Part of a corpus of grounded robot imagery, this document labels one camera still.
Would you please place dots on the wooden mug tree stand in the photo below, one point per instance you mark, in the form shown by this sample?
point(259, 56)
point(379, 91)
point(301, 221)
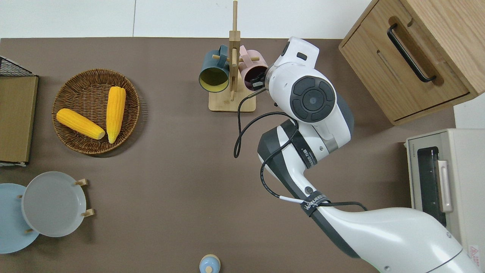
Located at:
point(232, 102)

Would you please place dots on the wooden plate rack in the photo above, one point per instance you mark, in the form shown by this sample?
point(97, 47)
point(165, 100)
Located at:
point(89, 213)

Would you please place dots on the grey plate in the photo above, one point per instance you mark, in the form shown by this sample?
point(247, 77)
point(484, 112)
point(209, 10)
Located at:
point(53, 204)

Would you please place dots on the yellow corn cob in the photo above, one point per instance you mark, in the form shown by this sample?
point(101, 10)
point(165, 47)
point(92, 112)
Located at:
point(115, 113)
point(79, 123)

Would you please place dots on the pink mug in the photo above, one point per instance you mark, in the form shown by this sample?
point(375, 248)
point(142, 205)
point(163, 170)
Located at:
point(248, 62)

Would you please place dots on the light blue plate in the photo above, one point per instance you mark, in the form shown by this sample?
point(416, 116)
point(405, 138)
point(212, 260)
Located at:
point(11, 227)

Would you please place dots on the dark blue mug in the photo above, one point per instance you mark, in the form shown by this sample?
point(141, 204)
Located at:
point(214, 64)

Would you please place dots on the round brown wicker basket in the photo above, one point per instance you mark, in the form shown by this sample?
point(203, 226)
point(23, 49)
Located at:
point(83, 87)

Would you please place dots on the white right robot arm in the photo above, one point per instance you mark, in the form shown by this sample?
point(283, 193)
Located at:
point(310, 98)

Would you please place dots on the cream toaster oven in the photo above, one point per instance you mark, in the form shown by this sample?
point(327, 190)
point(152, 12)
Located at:
point(470, 170)

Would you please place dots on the wooden cabinet box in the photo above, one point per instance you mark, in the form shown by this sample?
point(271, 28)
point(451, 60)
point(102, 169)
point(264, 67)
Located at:
point(447, 38)

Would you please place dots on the brown table mat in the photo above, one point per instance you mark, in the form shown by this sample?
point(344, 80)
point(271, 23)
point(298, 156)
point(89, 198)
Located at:
point(170, 189)

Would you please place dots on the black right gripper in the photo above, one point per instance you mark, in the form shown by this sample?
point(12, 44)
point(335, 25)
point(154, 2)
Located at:
point(258, 81)

